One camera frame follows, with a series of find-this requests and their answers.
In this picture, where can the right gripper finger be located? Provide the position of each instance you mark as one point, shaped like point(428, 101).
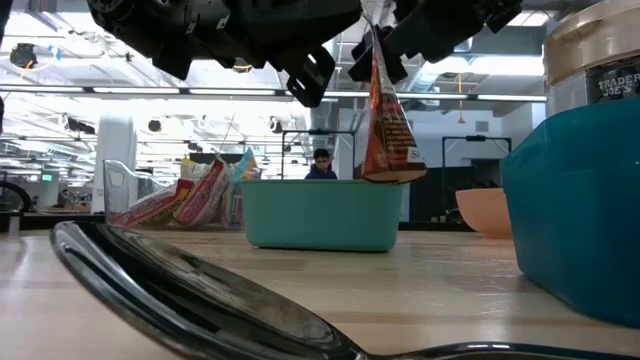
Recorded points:
point(361, 65)
point(396, 65)

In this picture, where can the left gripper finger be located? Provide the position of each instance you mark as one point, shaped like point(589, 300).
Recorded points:
point(345, 15)

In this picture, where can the brown torn snack packet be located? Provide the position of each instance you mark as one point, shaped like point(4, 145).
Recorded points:
point(392, 140)

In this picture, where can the blue-edged clear noodle packet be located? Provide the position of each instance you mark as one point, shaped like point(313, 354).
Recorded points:
point(245, 167)

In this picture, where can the beige-lid seasoning jar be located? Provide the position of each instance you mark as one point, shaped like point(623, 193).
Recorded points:
point(590, 50)

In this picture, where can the lime chili ramen packet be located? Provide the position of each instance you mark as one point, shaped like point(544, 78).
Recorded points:
point(205, 192)

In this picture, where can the red Maruchan ramen packet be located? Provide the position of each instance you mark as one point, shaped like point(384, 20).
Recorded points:
point(150, 207)

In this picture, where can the black spoon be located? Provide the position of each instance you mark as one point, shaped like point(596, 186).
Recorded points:
point(200, 310)

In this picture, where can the person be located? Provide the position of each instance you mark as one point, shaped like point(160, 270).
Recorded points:
point(321, 170)

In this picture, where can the teal plastic container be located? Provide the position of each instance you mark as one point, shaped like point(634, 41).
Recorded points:
point(320, 215)

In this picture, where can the orange bowl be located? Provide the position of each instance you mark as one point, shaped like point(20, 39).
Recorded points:
point(485, 212)

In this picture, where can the white building column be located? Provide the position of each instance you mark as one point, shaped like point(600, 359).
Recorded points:
point(116, 145)

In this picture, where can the clear plastic bin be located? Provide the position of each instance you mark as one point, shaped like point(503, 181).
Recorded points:
point(117, 185)

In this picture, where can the deep blue plastic tray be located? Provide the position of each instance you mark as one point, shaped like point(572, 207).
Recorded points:
point(575, 210)

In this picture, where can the green exit sign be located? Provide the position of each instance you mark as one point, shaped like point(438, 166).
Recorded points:
point(47, 176)

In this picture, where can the black ceiling camera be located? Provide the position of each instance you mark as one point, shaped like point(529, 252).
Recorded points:
point(22, 55)
point(242, 67)

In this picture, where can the black background gantry frame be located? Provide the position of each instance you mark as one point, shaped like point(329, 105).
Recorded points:
point(475, 138)
point(320, 132)

